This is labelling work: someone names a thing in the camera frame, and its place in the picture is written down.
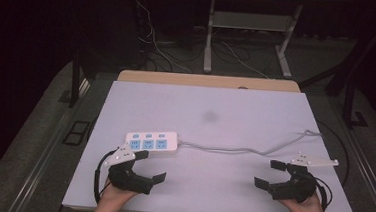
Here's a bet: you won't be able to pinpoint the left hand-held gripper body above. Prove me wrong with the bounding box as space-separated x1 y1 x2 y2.
102 142 157 196

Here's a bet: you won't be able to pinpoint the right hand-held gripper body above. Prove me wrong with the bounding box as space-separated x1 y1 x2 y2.
268 150 340 208

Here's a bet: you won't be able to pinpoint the white power strip blue sockets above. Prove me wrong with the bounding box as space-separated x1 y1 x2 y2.
124 128 179 156

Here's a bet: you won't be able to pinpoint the person's left hand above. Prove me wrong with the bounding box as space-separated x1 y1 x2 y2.
95 177 141 212

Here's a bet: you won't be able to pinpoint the person's right hand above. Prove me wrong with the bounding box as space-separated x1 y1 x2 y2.
276 190 330 212

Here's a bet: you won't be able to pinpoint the black metal stand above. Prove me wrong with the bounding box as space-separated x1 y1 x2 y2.
296 7 376 132
67 44 86 110

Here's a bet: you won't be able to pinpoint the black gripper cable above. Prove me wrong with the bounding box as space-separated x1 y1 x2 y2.
91 149 118 206
308 118 355 212

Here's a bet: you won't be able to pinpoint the grey power strip cable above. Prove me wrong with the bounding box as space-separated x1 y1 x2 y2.
176 119 325 161

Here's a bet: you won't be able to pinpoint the black rectangular floor frame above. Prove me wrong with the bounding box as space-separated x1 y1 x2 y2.
61 119 92 148

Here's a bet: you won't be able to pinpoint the metal floor rail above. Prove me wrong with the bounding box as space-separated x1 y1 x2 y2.
341 125 376 212
10 73 93 212

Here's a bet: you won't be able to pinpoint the white floor cable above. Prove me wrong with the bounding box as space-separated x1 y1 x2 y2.
217 40 273 80
125 0 198 75

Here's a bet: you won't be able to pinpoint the grey metal desk frame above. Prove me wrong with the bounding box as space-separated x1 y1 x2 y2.
201 0 304 81

